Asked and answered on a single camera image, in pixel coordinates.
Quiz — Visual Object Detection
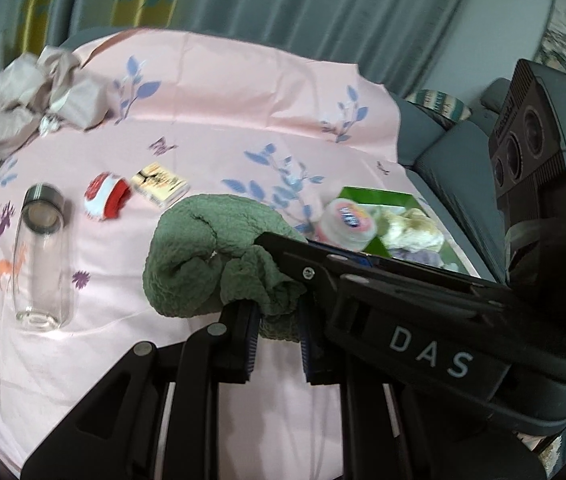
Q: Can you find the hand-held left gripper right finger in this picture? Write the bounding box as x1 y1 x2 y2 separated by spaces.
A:
298 305 416 480

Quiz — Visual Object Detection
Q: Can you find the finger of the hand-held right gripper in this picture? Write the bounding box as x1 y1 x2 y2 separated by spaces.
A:
254 231 514 311
307 239 469 281

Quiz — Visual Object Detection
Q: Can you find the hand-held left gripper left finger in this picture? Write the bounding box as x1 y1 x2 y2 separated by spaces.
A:
20 302 264 480

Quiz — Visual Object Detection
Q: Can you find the green tray with items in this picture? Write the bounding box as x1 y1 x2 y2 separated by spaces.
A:
308 186 476 276

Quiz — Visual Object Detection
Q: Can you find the cream yellow knitted cloth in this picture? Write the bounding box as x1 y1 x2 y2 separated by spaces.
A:
378 207 445 253

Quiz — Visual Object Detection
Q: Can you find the purple fluffy cloth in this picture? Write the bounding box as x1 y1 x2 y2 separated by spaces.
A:
393 249 456 270

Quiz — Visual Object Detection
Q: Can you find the green towel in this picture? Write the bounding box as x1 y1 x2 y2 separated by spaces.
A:
143 194 309 343

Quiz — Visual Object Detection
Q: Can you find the round container orange label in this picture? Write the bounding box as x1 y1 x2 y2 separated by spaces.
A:
315 197 379 252

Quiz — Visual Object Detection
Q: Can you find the grey sofa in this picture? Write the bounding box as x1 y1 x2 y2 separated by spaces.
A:
393 77 519 281

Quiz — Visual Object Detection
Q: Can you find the pink printed bedsheet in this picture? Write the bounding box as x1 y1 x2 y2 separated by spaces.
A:
0 29 464 480

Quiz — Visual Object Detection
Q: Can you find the striped cushion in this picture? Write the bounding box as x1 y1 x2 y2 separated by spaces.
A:
405 89 471 128

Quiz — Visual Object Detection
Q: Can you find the small yellow box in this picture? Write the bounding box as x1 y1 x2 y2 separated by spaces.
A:
129 162 191 209

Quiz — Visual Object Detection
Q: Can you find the red and white rolled sock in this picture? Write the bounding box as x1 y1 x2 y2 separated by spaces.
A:
83 171 130 222

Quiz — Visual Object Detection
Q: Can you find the clear glass bottle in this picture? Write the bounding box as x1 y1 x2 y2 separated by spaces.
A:
12 183 76 332

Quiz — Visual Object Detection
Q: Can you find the grey and yellow curtain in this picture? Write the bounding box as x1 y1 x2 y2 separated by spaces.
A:
0 0 484 98

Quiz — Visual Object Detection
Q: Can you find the crumpled beige cloth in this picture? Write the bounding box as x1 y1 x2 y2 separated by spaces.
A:
0 45 114 156

